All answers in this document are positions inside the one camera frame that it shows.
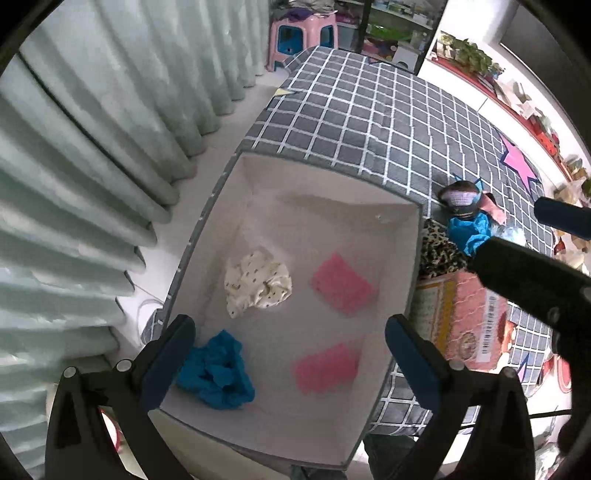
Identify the blue fabric piece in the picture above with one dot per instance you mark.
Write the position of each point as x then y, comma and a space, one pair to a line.
469, 235

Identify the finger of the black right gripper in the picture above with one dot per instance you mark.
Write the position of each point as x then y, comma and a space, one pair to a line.
565, 217

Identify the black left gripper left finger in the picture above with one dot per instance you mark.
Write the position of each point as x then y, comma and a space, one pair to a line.
78, 444

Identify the mint green curtain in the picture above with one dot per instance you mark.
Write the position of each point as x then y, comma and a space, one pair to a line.
104, 108

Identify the white polka dot scrunchie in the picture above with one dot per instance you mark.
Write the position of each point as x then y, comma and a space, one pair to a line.
255, 281

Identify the pink printed cardboard box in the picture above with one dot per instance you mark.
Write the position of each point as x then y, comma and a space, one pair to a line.
464, 320

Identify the grey checkered play mat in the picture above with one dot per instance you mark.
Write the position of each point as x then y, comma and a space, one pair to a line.
343, 111

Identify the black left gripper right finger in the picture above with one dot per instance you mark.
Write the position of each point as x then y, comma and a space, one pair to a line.
501, 444

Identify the pink plastic stool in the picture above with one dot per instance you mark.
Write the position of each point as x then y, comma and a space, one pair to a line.
289, 37

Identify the dark shelving unit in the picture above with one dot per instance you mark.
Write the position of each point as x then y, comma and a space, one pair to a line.
398, 32

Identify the green potted plant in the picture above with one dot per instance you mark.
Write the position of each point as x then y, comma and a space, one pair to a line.
467, 56

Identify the blue cloth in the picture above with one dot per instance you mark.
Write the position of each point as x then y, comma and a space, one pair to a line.
215, 374

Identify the grey fabric storage box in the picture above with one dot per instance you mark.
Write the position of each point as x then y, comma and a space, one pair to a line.
300, 214

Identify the leopard print scrunchie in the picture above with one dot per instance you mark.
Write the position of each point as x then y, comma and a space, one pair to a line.
439, 255

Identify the pink and black sock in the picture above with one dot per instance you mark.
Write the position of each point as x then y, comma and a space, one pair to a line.
465, 200

